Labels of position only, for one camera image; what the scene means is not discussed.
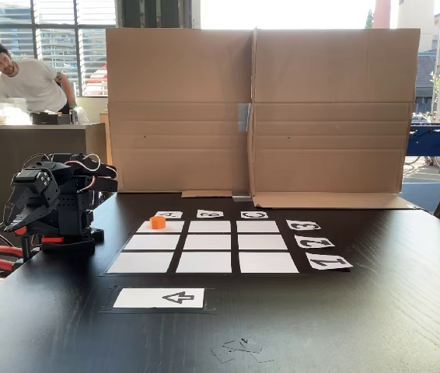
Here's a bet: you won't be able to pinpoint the brown cardboard screen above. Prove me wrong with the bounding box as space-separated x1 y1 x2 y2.
105 26 421 210

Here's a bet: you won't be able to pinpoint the white arrow paper sheet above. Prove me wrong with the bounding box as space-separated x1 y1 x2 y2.
113 288 205 310

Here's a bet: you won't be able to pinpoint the clear tape scraps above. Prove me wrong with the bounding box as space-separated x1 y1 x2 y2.
210 337 275 364

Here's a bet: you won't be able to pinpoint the black box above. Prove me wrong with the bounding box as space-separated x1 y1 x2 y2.
31 111 74 126

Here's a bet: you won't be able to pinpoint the paper sheet number 1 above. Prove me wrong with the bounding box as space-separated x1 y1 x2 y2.
305 254 354 270

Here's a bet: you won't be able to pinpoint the white nine-square grid sheet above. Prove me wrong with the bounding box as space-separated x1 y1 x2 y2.
105 219 302 276

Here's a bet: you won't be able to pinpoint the paper sheet number 2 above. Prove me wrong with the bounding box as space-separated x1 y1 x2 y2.
294 234 336 249

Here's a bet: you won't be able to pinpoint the red white servo cable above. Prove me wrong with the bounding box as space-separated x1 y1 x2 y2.
21 152 103 174

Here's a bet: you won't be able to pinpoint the blue foosball table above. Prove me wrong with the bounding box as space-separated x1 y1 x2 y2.
406 123 440 175

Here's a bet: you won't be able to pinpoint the paper sheet number 3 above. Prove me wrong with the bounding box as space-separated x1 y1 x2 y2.
285 219 322 232

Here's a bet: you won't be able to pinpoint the person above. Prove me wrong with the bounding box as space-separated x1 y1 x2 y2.
0 41 78 117

